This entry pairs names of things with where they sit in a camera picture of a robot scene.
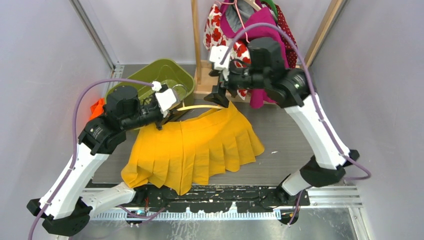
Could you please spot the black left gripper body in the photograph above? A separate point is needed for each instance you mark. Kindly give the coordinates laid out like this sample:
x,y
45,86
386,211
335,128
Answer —
x,y
148,114

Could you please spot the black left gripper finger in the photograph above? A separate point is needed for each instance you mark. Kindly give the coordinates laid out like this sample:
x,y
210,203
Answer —
x,y
176,115
159,123

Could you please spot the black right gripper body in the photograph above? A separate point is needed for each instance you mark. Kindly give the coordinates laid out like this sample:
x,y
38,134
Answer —
x,y
238,79

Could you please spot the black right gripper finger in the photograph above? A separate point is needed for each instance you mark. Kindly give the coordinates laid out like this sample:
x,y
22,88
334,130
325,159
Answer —
x,y
214,96
224,102

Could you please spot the yellow pleated skirt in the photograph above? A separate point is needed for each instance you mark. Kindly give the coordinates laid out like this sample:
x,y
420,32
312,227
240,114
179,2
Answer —
x,y
189,152

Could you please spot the cream plastic hanger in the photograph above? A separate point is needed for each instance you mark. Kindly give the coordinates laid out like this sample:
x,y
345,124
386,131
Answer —
x,y
201,106

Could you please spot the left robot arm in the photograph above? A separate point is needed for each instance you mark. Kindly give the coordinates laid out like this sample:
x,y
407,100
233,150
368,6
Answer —
x,y
64,209

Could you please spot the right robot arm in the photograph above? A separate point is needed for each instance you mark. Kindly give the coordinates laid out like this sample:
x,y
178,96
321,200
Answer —
x,y
289,89

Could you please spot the wooden hanger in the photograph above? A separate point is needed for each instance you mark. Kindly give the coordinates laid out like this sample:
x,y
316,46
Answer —
x,y
254,5

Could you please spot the wooden clothes rack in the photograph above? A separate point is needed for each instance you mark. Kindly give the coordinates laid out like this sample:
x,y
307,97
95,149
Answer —
x,y
204,82

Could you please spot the green plastic bin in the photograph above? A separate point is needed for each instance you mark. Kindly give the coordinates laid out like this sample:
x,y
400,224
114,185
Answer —
x,y
167,71

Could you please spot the white red poppy garment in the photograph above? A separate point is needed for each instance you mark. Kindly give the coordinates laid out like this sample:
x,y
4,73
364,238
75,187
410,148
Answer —
x,y
214,36

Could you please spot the orange object behind bin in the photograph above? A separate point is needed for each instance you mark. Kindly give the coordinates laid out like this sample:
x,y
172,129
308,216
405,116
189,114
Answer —
x,y
97,109

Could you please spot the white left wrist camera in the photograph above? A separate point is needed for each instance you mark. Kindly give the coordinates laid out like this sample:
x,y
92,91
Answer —
x,y
167,100

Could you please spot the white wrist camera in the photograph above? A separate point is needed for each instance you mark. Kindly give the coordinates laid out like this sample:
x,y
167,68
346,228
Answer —
x,y
219,57
167,100

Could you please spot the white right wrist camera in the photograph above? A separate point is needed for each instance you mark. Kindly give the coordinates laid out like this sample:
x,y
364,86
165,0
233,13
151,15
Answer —
x,y
219,57

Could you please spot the pink wire hanger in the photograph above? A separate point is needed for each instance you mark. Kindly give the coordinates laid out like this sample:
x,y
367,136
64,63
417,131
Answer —
x,y
234,16

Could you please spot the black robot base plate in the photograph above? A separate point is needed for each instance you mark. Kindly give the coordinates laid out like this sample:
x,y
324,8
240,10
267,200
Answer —
x,y
215,199

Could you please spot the aluminium rail frame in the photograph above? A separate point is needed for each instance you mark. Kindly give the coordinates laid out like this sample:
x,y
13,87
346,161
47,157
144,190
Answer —
x,y
328,197

